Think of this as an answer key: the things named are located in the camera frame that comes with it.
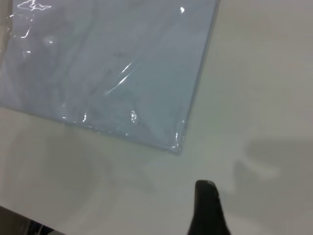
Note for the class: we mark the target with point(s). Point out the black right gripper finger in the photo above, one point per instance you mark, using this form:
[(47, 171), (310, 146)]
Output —
[(207, 213)]

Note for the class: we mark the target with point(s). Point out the pale blue paper sheet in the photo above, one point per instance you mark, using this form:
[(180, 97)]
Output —
[(117, 80)]

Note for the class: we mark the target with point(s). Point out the clear zip bag red zipper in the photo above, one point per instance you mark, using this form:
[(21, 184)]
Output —
[(110, 73)]

